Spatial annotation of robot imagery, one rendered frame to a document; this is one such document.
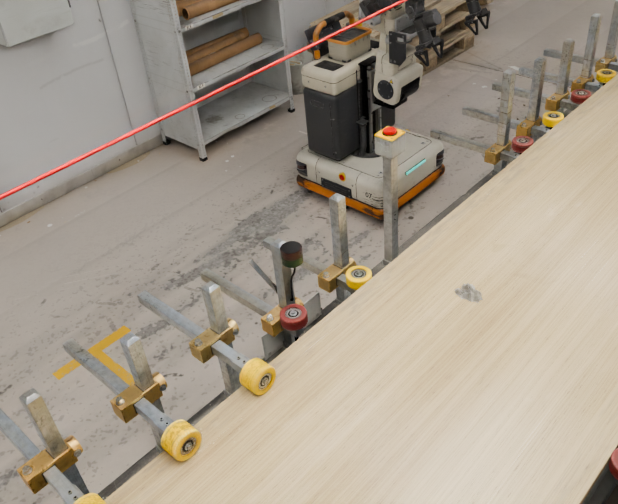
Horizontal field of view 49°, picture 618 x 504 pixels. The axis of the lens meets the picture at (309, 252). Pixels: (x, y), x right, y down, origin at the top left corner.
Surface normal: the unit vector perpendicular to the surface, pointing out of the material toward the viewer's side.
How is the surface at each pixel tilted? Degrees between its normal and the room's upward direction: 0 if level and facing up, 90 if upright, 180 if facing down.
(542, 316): 0
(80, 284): 0
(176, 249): 0
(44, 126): 90
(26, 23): 90
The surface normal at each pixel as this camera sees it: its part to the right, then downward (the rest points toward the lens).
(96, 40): 0.73, 0.36
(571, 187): -0.08, -0.79
